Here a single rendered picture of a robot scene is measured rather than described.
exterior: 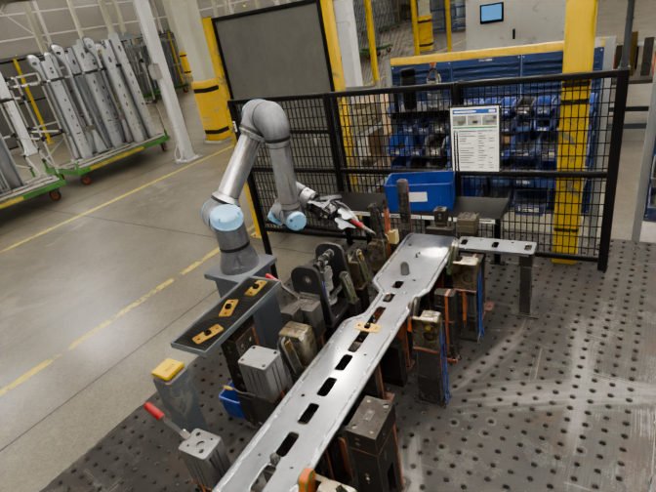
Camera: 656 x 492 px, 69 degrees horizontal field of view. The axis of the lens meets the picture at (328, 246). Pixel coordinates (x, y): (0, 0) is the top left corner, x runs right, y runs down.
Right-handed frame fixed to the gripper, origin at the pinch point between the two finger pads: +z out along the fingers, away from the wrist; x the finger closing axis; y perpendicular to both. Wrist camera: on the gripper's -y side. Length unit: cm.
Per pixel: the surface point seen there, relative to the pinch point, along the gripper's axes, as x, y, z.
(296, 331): 1, 64, 11
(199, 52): -229, -503, -494
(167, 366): 0, 95, -9
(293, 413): 0, 86, 25
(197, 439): -1, 105, 10
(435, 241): 1.7, -13.7, 31.3
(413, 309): 14, 42, 38
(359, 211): -17.1, -32.1, -7.9
